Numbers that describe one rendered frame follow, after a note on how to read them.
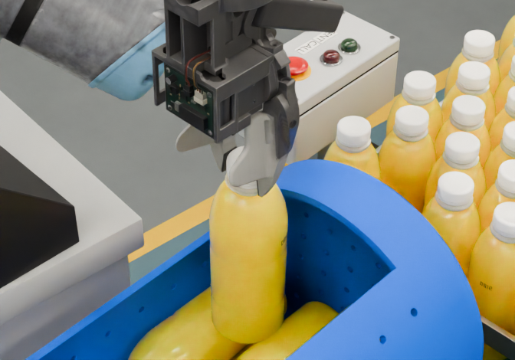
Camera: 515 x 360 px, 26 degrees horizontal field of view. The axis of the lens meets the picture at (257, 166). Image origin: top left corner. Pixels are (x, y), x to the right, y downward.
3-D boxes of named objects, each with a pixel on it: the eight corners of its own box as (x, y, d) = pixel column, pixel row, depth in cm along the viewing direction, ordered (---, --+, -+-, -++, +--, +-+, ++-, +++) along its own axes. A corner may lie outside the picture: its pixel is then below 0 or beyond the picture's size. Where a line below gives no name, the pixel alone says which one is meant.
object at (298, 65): (273, 70, 138) (273, 63, 137) (292, 59, 140) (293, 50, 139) (294, 83, 136) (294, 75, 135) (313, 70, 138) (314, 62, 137)
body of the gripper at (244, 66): (152, 109, 88) (144, -23, 81) (228, 65, 93) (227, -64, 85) (220, 152, 84) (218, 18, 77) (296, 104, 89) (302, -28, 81)
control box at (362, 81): (237, 135, 144) (236, 70, 137) (338, 70, 155) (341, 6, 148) (294, 169, 139) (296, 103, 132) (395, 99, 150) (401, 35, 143)
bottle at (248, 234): (199, 332, 107) (194, 187, 95) (229, 283, 112) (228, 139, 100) (267, 355, 105) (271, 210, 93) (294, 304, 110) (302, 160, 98)
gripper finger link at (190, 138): (161, 175, 96) (169, 98, 89) (210, 144, 99) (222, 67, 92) (185, 196, 95) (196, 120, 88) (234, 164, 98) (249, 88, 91)
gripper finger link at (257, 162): (221, 220, 92) (205, 126, 87) (270, 187, 96) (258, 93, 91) (247, 234, 90) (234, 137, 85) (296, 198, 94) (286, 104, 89)
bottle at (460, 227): (450, 281, 138) (468, 167, 126) (477, 322, 133) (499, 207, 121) (398, 296, 136) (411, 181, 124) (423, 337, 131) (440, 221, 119)
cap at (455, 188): (462, 180, 124) (464, 168, 123) (478, 202, 122) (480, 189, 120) (430, 188, 123) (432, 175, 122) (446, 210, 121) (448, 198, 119)
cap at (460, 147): (471, 168, 126) (473, 156, 125) (438, 158, 127) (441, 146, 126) (483, 149, 128) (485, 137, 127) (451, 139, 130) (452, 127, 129)
